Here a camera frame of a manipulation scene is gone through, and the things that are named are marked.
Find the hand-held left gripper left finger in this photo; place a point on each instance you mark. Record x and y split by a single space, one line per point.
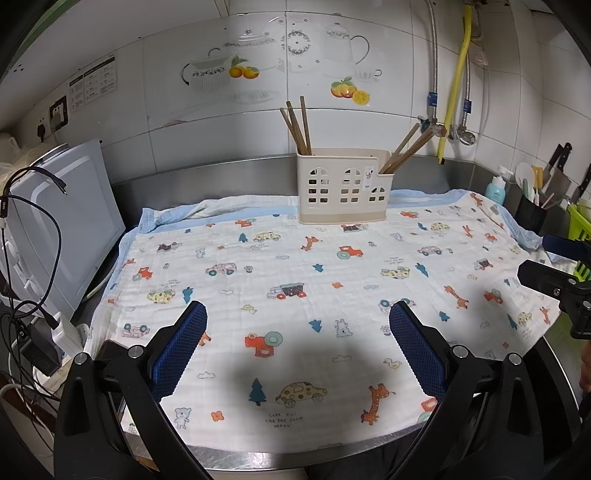
182 350

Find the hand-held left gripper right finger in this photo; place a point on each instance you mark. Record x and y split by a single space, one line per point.
418 355

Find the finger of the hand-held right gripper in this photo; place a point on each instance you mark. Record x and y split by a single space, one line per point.
568 247
540 274

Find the beige plastic utensil holder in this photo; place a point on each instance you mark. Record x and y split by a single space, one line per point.
332 203

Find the person's right hand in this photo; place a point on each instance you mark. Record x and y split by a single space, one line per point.
586 369

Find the green plastic dish basket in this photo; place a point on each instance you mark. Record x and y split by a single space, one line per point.
579 221

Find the white bowl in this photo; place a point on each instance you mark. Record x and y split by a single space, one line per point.
585 203

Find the black utensil cup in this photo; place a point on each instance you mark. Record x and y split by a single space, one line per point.
530 214

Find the steel cleaver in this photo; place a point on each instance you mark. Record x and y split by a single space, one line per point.
559 184

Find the yellow kitchen utensil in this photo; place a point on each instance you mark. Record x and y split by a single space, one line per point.
537 175

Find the white spatula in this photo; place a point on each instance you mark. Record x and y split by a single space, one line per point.
524 173

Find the blue pump bottle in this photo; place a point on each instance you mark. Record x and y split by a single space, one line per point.
496 189

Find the white power strip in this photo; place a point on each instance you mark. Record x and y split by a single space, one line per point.
81 334

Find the white charger plug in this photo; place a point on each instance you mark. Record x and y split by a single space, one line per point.
67 334

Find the person's dark trousers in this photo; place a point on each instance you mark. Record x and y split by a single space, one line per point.
360 461

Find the printed cartoon blanket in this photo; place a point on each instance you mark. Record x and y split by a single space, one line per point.
277 258

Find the black power adapter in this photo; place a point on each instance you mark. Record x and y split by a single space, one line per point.
39 348

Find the metal pipe valve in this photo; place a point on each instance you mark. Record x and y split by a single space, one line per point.
467 137
436 129

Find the white microwave oven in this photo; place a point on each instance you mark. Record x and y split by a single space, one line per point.
60 221

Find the clear plastic bag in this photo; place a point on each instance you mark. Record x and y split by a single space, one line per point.
27 154

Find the dark wall socket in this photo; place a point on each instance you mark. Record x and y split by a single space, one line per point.
59 113

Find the wall notice sticker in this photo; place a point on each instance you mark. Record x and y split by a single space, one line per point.
92 85

